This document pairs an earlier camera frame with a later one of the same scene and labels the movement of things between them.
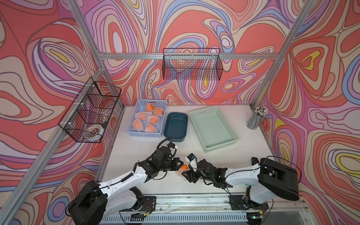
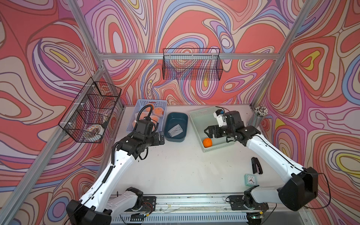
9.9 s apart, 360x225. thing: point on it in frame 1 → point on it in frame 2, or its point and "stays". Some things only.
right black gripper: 191,175 → 216,128
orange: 153,119 stays
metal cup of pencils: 255,120 stays
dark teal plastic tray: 175,126 stays
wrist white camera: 191,157 → 220,115
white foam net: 180,171 → 176,130
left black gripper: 175,161 → 157,141
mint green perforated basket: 212,129 stays
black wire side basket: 88,116 stays
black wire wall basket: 192,63 stays
